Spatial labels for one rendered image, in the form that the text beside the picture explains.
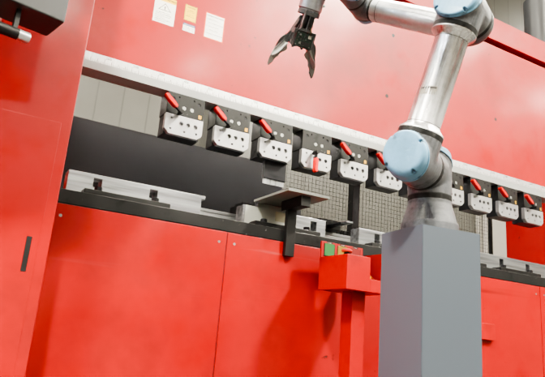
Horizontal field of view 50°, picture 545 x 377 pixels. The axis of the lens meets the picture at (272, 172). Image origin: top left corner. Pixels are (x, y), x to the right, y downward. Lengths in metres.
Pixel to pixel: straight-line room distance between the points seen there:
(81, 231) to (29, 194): 0.22
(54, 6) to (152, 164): 1.20
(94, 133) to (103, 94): 2.08
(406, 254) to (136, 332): 0.90
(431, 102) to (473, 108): 1.73
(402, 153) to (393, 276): 0.32
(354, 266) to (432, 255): 0.62
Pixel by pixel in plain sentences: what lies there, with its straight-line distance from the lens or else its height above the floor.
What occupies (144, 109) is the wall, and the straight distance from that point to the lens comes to 4.77.
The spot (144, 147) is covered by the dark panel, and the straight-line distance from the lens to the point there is 2.74.
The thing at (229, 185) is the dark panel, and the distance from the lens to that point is 2.86.
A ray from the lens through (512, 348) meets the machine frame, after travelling 3.01.
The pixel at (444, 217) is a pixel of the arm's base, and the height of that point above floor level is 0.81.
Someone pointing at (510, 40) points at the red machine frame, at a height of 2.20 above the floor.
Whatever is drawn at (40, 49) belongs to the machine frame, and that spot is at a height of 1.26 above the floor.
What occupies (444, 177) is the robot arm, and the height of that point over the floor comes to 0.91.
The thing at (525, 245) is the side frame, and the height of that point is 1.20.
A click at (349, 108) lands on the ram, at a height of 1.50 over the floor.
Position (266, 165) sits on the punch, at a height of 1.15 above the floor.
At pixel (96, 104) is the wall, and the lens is 4.72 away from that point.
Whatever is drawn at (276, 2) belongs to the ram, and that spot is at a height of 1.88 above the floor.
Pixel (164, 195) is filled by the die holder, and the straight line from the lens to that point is 2.15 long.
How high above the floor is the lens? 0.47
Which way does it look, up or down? 16 degrees up
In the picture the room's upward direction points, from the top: 5 degrees clockwise
